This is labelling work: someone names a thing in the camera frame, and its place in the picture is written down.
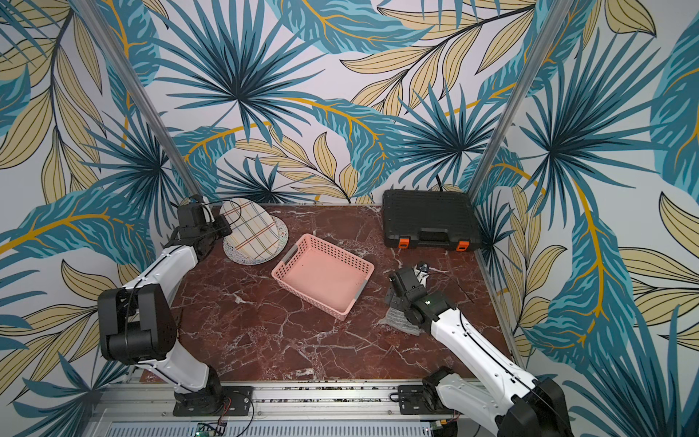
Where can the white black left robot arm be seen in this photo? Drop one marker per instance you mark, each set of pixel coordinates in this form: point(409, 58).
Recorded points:
point(136, 324)

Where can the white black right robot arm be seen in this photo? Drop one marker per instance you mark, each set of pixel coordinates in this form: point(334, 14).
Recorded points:
point(508, 401)

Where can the grey microfibre cloth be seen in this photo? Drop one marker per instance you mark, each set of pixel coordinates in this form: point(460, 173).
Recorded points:
point(396, 319)

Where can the colourful squiggle pattern plate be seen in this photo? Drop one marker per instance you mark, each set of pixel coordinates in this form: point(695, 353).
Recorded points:
point(240, 258)

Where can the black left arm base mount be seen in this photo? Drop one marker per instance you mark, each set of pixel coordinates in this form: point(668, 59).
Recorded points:
point(231, 401)

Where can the white plaid striped plate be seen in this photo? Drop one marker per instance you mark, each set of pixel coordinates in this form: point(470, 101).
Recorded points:
point(253, 230)

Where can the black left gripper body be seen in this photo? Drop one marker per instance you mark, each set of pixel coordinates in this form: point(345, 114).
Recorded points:
point(216, 228)

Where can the aluminium corner post left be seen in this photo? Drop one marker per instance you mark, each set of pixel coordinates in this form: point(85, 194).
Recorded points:
point(126, 33)

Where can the pink perforated plastic basket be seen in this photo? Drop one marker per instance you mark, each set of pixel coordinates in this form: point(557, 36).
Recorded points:
point(323, 275)

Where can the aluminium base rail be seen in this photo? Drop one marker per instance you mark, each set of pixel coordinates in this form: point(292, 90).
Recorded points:
point(340, 408)

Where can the black plastic tool case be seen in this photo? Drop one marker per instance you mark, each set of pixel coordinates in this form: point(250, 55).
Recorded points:
point(436, 219)

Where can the aluminium corner post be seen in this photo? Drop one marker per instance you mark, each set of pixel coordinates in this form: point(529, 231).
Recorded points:
point(541, 45)
point(126, 33)

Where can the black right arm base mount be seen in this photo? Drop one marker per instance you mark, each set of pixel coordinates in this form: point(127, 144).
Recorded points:
point(417, 399)

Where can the aluminium corner post right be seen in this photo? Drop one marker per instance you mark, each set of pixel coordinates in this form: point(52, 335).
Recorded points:
point(541, 45)

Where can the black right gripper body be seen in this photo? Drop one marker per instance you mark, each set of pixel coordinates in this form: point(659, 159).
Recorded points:
point(411, 286)

